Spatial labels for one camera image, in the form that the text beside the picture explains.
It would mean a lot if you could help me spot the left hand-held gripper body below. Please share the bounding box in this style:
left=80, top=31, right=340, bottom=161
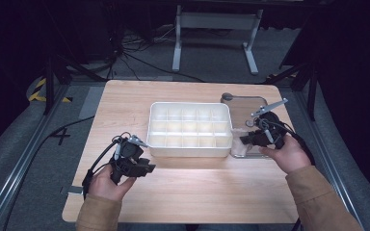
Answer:
left=109, top=133, right=150, bottom=186

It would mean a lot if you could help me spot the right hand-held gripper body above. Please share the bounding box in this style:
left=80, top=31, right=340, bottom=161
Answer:
left=250, top=97, right=291, bottom=150

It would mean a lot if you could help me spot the person's right hand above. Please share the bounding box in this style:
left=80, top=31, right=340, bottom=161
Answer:
left=258, top=134, right=312, bottom=176

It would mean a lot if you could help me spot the person's left hand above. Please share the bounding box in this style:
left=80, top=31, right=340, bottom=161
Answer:
left=87, top=164, right=138, bottom=202

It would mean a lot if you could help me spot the transparent plastic lid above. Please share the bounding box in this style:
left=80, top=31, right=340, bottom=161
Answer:
left=220, top=91, right=273, bottom=160

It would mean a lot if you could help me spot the white divided storage box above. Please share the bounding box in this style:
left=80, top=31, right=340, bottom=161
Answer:
left=145, top=101, right=236, bottom=158

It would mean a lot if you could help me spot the black tripod stand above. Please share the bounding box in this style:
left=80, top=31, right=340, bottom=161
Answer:
left=263, top=59, right=320, bottom=122
left=42, top=52, right=108, bottom=116

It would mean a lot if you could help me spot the grey tape strip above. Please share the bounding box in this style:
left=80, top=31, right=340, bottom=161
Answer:
left=60, top=185, right=85, bottom=195

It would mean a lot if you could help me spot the yellow black floor tape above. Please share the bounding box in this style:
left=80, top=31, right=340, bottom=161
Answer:
left=28, top=77, right=74, bottom=104

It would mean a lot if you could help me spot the right hand-held gripper cable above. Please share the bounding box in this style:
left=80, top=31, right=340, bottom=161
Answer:
left=254, top=116, right=316, bottom=167

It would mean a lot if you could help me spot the hand-held gripper cable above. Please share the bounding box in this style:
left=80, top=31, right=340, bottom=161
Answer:
left=254, top=116, right=316, bottom=167
left=81, top=132, right=133, bottom=200

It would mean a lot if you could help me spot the left hand-held gripper cable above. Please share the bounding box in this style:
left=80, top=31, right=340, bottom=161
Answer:
left=81, top=132, right=133, bottom=200

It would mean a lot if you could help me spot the aluminium floor rail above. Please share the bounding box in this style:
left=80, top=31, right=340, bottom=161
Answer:
left=292, top=90, right=367, bottom=231
left=0, top=84, right=73, bottom=231

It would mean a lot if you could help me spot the black floor cable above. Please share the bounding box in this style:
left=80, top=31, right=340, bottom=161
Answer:
left=1, top=115, right=96, bottom=231

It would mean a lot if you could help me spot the bundle of black floor cables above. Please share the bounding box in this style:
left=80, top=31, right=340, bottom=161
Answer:
left=107, top=23, right=206, bottom=84

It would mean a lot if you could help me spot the white metal stand frame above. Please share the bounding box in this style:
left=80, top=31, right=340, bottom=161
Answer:
left=172, top=4, right=264, bottom=77

